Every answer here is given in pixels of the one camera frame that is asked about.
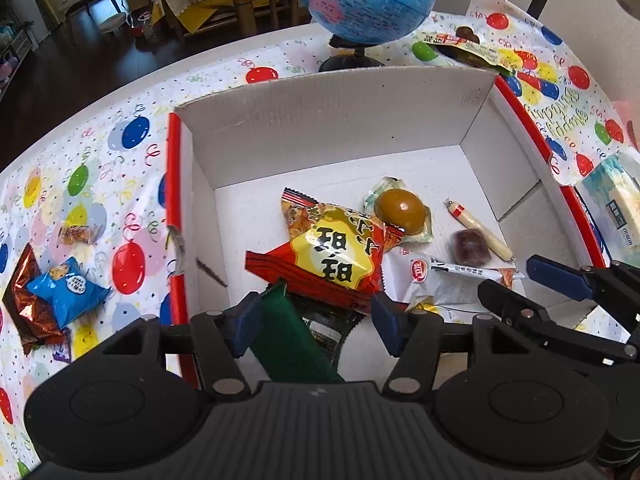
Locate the purple candy packet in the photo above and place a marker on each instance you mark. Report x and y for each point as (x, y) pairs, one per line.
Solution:
(62, 352)

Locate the tissue pack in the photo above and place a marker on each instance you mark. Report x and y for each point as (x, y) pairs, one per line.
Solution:
(611, 195)

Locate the green snack packet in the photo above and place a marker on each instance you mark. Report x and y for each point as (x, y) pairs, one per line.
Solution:
(285, 348)

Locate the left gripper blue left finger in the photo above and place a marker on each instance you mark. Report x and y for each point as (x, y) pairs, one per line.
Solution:
(238, 326)

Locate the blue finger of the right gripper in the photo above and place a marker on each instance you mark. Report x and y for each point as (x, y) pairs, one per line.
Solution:
(507, 305)
(561, 278)

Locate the blue cookie packet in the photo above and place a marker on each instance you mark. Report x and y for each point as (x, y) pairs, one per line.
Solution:
(68, 292)

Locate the small round stool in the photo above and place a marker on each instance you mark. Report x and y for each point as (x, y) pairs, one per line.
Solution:
(112, 23)

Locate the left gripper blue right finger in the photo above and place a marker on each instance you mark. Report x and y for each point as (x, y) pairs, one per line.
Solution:
(402, 330)

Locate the wooden dining chair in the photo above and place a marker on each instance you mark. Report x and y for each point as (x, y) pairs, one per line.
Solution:
(265, 2)

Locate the sausage stick snack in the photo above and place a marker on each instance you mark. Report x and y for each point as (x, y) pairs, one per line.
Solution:
(494, 243)

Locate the white silver snack bag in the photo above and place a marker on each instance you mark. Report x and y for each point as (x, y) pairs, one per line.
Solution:
(425, 283)

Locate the black snack packet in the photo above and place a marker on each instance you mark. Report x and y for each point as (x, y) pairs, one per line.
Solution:
(330, 328)

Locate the red cardboard box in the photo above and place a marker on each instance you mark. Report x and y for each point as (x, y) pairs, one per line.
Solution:
(447, 135)

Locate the brown foil snack bag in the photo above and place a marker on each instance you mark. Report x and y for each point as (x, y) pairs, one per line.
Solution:
(32, 317)

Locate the yellow snack packet by globe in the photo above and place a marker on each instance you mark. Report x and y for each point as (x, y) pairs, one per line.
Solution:
(464, 46)

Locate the red yellow chip bag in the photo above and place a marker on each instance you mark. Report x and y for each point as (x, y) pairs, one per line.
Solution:
(334, 254)

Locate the small orange snack packet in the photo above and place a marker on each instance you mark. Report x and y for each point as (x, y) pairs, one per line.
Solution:
(69, 235)

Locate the braised egg clear packet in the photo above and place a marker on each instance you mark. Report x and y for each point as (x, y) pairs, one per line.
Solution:
(405, 217)

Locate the dark plum candy packet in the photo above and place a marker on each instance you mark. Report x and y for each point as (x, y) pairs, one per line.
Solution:
(469, 248)

